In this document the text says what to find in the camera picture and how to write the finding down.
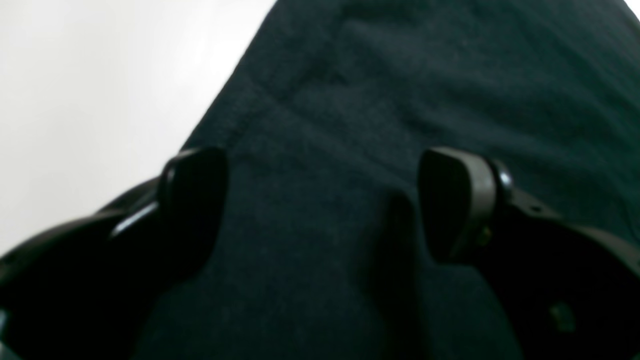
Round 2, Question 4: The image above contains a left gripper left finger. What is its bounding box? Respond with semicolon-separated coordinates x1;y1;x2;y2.
1;147;229;360

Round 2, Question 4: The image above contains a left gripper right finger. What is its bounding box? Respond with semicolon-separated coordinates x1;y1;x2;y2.
417;146;640;360

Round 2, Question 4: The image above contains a black t-shirt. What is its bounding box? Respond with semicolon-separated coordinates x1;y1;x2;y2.
134;0;640;360

